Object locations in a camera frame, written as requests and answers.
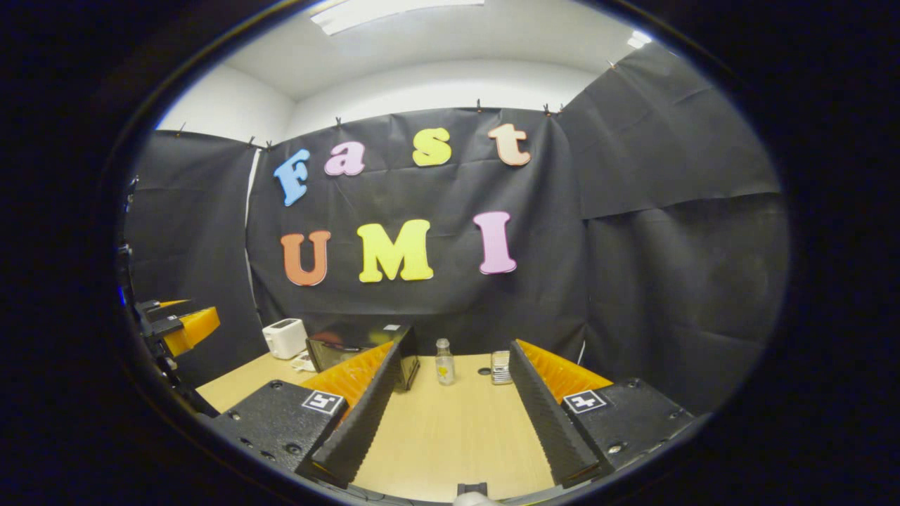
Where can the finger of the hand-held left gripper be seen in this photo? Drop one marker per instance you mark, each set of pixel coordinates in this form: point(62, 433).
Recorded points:
point(158, 307)
point(193, 330)

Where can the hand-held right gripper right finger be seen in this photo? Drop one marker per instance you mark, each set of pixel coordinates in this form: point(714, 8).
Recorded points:
point(552, 436)

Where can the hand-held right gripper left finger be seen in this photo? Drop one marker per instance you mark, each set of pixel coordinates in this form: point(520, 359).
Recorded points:
point(355, 436)

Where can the black electric oven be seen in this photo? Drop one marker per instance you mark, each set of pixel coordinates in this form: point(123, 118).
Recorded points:
point(351, 336)

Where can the white toaster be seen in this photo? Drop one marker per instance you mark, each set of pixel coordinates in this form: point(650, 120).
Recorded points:
point(285, 339)

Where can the clear bottle with yellow label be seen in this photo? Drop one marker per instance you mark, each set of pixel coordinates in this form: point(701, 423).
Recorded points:
point(445, 367)

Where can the small ceiling light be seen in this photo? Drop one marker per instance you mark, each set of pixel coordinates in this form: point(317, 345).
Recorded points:
point(640, 39)

